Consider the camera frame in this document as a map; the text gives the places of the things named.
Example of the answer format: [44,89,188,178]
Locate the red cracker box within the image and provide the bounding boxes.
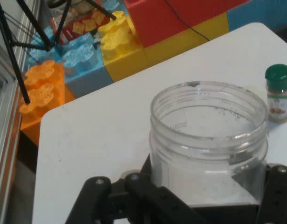
[49,9,111,46]

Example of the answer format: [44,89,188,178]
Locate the giant red toy brick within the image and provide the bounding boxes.
[123,0,251,49]

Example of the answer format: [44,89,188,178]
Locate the beige plastic jar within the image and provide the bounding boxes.
[71,0,93,14]

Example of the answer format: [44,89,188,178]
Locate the giant orange toy brick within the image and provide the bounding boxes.
[19,59,76,147]

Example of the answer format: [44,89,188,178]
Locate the black tripod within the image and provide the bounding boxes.
[0,0,117,105]

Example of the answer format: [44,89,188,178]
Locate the spice bottle with green cap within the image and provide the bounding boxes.
[264,64,287,124]

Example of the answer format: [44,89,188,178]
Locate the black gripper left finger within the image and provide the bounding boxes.
[64,155,205,224]

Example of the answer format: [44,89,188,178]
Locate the clear jar with black lid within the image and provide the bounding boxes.
[47,0,70,9]

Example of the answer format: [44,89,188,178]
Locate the tall clear plastic jar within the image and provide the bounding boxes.
[149,81,269,207]

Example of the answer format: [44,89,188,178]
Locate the thin black cable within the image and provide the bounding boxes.
[165,0,211,42]

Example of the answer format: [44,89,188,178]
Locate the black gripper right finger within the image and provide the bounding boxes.
[256,165,287,224]

